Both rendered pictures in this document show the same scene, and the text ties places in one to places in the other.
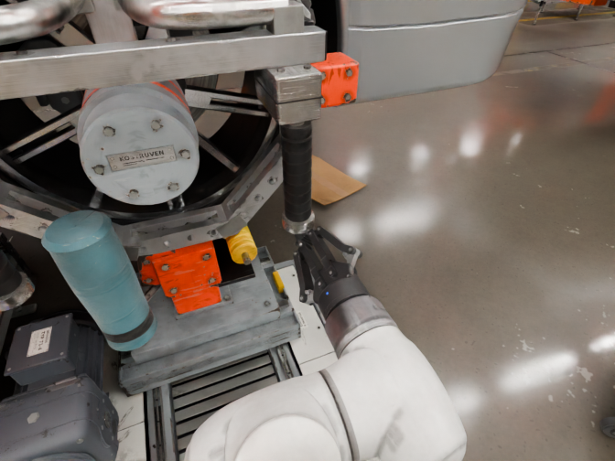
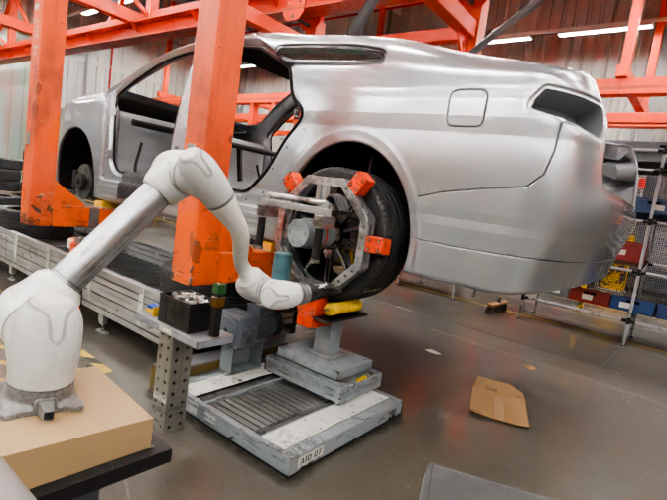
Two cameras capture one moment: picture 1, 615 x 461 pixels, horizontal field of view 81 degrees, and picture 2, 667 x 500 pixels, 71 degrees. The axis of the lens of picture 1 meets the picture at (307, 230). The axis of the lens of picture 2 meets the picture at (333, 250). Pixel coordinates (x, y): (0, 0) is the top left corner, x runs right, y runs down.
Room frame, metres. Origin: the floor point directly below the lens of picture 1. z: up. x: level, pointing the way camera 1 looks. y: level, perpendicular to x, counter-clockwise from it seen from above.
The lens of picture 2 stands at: (-0.58, -1.67, 1.03)
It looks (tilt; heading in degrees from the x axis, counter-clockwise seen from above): 6 degrees down; 58
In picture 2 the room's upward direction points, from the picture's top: 8 degrees clockwise
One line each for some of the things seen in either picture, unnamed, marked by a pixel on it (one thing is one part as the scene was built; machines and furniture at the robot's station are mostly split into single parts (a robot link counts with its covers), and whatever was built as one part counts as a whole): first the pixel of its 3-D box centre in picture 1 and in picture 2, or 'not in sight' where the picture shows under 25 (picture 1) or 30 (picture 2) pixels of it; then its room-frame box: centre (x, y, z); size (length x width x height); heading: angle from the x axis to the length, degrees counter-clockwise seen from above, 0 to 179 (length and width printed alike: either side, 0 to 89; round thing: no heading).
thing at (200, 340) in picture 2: not in sight; (182, 326); (-0.10, 0.17, 0.44); 0.43 x 0.17 x 0.03; 112
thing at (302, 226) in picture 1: (296, 175); (317, 244); (0.38, 0.01, 0.83); 0.04 x 0.04 x 0.16
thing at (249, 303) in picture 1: (194, 269); (328, 335); (0.69, 0.32, 0.32); 0.40 x 0.30 x 0.28; 112
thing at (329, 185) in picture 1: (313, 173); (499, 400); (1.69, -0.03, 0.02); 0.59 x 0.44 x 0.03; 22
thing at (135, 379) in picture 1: (207, 309); (323, 370); (0.69, 0.32, 0.13); 0.50 x 0.36 x 0.10; 112
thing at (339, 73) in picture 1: (326, 80); (377, 245); (0.66, -0.03, 0.85); 0.09 x 0.08 x 0.07; 112
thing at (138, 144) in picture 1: (140, 125); (312, 233); (0.47, 0.23, 0.85); 0.21 x 0.14 x 0.14; 22
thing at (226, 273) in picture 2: not in sight; (248, 247); (0.37, 0.74, 0.69); 0.52 x 0.17 x 0.35; 22
